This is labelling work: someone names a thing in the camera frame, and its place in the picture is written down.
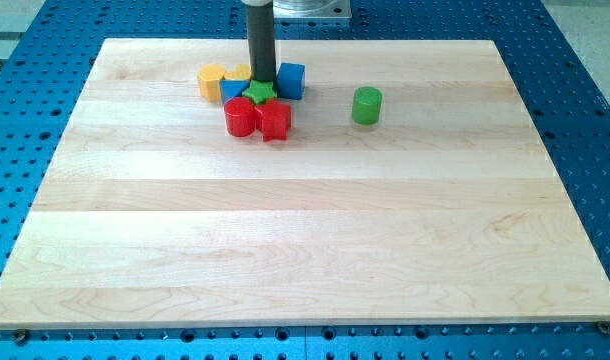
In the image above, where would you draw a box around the blue triangle block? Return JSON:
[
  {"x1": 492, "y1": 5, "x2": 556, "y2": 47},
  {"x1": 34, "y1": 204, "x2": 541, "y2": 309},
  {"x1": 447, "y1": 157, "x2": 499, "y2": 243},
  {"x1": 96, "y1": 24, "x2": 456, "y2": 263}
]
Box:
[{"x1": 219, "y1": 80, "x2": 250, "y2": 104}]

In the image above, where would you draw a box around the yellow hexagon block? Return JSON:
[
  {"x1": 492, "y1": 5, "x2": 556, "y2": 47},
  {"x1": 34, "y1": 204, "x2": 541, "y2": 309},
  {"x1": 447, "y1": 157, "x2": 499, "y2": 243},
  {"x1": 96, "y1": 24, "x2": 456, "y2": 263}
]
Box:
[{"x1": 197, "y1": 64, "x2": 226, "y2": 102}]

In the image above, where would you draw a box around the red star block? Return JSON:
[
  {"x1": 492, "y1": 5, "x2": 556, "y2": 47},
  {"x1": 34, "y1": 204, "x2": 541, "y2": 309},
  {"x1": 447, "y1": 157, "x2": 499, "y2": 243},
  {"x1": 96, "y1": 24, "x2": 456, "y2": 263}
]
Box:
[{"x1": 255, "y1": 99, "x2": 291, "y2": 142}]

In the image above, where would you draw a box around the red cylinder block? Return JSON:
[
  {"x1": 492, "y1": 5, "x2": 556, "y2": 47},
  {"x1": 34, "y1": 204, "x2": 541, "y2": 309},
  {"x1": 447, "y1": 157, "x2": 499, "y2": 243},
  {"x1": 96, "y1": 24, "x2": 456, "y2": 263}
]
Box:
[{"x1": 223, "y1": 97, "x2": 256, "y2": 137}]

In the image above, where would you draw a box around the green cylinder block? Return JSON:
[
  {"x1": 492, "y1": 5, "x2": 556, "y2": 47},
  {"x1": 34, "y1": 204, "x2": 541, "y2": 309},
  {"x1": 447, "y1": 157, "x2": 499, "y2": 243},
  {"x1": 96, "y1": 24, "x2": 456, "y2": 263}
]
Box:
[{"x1": 351, "y1": 86, "x2": 383, "y2": 126}]

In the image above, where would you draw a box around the green star block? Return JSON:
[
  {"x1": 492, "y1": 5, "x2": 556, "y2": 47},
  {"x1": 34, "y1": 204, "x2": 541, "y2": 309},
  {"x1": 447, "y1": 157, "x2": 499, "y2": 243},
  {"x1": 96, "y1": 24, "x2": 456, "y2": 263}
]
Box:
[{"x1": 242, "y1": 80, "x2": 277, "y2": 105}]

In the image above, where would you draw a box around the blue cube block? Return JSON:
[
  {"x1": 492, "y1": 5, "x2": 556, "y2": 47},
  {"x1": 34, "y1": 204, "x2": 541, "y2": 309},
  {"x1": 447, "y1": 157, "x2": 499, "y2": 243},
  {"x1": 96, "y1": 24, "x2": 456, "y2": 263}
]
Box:
[{"x1": 276, "y1": 63, "x2": 305, "y2": 100}]

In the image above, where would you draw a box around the wooden board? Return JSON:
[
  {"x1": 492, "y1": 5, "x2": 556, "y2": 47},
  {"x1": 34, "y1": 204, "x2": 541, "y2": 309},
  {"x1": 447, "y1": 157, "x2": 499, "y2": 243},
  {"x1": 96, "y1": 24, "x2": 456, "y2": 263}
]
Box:
[{"x1": 0, "y1": 38, "x2": 610, "y2": 330}]

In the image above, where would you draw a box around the yellow heart block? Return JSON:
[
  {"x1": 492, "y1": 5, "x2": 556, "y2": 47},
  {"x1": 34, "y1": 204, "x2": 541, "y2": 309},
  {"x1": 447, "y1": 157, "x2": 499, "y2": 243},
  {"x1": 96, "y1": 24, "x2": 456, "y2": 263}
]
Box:
[{"x1": 224, "y1": 64, "x2": 252, "y2": 81}]

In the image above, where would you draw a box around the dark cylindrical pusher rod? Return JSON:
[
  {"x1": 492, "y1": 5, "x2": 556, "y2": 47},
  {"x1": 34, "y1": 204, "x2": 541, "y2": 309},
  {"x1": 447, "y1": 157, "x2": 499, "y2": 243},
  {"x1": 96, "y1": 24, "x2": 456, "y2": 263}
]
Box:
[{"x1": 242, "y1": 0, "x2": 276, "y2": 82}]

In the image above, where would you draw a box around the left corner screw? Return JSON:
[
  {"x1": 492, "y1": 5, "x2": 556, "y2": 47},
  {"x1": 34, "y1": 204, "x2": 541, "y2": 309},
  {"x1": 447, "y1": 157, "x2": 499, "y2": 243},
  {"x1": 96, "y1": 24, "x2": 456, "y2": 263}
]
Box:
[{"x1": 10, "y1": 329, "x2": 29, "y2": 345}]

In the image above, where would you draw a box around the corner screw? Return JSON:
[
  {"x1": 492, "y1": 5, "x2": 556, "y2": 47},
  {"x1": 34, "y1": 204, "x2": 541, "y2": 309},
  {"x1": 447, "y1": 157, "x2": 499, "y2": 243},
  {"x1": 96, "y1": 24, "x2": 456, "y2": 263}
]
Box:
[
  {"x1": 595, "y1": 321, "x2": 610, "y2": 336},
  {"x1": 10, "y1": 329, "x2": 29, "y2": 345}
]

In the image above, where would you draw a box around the right corner screw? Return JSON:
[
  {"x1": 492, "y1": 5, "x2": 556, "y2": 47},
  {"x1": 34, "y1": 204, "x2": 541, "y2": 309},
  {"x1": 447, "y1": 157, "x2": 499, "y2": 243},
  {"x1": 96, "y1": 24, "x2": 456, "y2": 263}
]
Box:
[{"x1": 595, "y1": 321, "x2": 610, "y2": 336}]

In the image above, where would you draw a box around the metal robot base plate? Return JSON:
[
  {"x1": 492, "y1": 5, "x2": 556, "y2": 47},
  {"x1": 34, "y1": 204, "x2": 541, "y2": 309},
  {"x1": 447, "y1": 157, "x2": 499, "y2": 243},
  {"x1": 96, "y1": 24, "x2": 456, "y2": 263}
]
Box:
[{"x1": 273, "y1": 0, "x2": 352, "y2": 20}]

